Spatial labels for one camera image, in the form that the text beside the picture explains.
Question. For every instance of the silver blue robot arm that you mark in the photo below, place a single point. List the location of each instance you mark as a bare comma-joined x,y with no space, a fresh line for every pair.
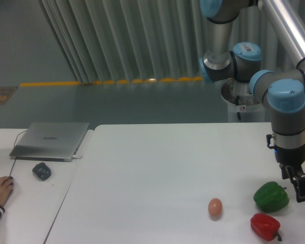
282,94

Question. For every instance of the green bell pepper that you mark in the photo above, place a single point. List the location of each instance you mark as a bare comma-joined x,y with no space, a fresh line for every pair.
271,197

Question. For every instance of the grey pleated curtain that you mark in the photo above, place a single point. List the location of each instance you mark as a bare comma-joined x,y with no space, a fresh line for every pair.
113,41

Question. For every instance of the silver closed laptop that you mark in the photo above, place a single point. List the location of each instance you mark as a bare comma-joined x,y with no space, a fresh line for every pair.
44,141

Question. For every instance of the brown egg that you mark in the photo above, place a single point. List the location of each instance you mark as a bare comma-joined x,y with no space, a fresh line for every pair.
215,207

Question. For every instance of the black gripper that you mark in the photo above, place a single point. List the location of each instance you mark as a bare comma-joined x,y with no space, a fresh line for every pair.
289,151

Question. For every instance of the white usb dongle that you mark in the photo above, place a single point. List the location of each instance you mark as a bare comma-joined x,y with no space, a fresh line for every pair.
76,157

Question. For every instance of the red bell pepper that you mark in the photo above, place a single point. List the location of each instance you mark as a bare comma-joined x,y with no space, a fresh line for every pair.
265,226

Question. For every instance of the person's hand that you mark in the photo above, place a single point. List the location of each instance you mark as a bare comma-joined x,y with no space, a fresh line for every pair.
6,188

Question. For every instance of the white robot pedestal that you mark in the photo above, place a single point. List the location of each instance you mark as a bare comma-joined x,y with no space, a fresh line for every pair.
241,104

